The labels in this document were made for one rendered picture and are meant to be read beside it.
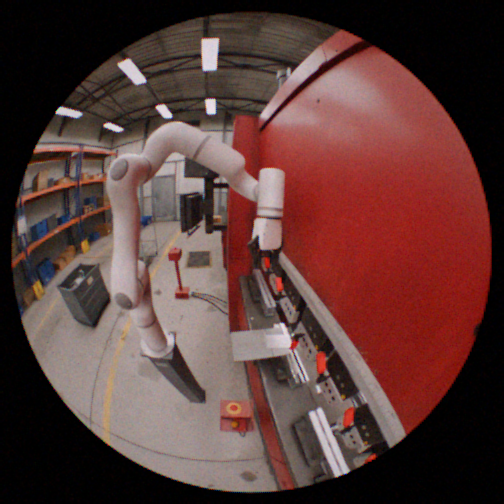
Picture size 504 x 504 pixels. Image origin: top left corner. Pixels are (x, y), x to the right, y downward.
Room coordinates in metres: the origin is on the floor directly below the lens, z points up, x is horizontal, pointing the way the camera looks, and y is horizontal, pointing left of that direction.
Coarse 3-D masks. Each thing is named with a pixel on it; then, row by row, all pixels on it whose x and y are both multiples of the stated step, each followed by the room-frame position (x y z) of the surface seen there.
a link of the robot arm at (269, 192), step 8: (272, 168) 0.52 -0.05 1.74; (264, 176) 0.53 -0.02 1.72; (272, 176) 0.52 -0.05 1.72; (280, 176) 0.52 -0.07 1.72; (264, 184) 0.52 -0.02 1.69; (272, 184) 0.51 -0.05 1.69; (280, 184) 0.52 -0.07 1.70; (256, 192) 0.56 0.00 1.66; (264, 192) 0.51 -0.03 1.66; (272, 192) 0.51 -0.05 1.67; (280, 192) 0.52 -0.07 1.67; (264, 200) 0.51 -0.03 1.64; (272, 200) 0.50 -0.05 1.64; (280, 200) 0.51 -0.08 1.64; (280, 208) 0.51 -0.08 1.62
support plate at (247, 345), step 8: (272, 328) 0.58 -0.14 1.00; (232, 336) 0.51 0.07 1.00; (240, 336) 0.51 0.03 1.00; (248, 336) 0.52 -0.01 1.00; (256, 336) 0.52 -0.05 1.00; (264, 336) 0.52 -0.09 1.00; (232, 344) 0.46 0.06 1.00; (240, 344) 0.46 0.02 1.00; (248, 344) 0.47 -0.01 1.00; (256, 344) 0.47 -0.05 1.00; (264, 344) 0.47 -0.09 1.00; (240, 352) 0.41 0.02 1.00; (248, 352) 0.42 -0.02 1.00; (256, 352) 0.42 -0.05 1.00; (264, 352) 0.42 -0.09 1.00; (280, 352) 0.42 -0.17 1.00; (288, 352) 0.42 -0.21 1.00; (240, 360) 0.37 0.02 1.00; (248, 360) 0.38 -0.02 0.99
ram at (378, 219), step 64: (384, 64) 0.17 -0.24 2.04; (320, 128) 0.47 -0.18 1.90; (384, 128) 0.23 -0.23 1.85; (448, 128) 0.08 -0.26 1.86; (320, 192) 0.45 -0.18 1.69; (384, 192) 0.23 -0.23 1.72; (448, 192) 0.10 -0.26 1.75; (320, 256) 0.40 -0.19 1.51; (384, 256) 0.20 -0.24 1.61; (448, 256) 0.08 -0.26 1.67; (320, 320) 0.31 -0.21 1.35; (384, 320) 0.14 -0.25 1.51; (448, 320) 0.03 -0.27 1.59; (384, 384) 0.03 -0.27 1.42; (448, 384) -0.07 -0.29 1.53
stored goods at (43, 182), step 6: (42, 174) 1.13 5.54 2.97; (36, 180) 0.92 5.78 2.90; (42, 180) 1.15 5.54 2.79; (48, 180) 1.52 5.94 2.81; (60, 180) 2.12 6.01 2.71; (66, 180) 2.44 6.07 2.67; (36, 186) 0.93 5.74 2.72; (42, 186) 1.17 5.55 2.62; (48, 186) 1.54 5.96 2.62; (54, 186) 1.96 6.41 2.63
